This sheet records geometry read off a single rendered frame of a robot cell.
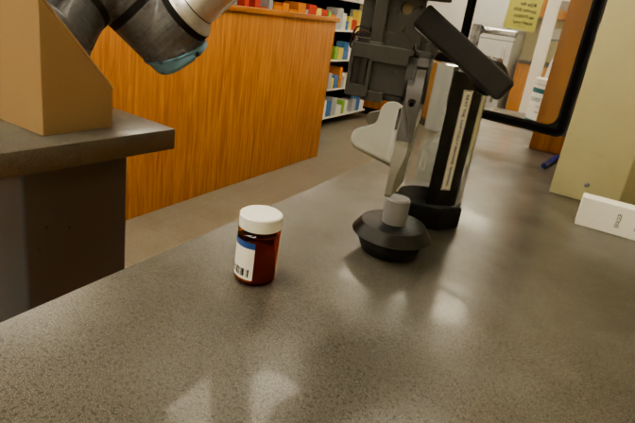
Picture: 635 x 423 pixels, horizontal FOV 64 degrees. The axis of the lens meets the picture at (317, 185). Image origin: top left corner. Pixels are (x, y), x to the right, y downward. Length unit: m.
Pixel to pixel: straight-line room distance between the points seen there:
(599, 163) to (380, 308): 0.60
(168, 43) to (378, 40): 0.58
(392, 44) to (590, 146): 0.54
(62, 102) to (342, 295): 0.61
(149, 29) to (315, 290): 0.68
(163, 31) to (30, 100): 0.27
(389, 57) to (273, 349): 0.29
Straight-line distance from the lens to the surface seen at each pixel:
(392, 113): 0.52
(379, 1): 0.54
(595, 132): 1.00
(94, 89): 0.97
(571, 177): 1.01
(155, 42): 1.04
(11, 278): 1.07
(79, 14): 0.99
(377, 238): 0.56
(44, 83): 0.92
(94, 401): 0.38
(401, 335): 0.47
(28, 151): 0.87
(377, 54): 0.52
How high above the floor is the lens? 1.19
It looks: 19 degrees down
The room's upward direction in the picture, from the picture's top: 8 degrees clockwise
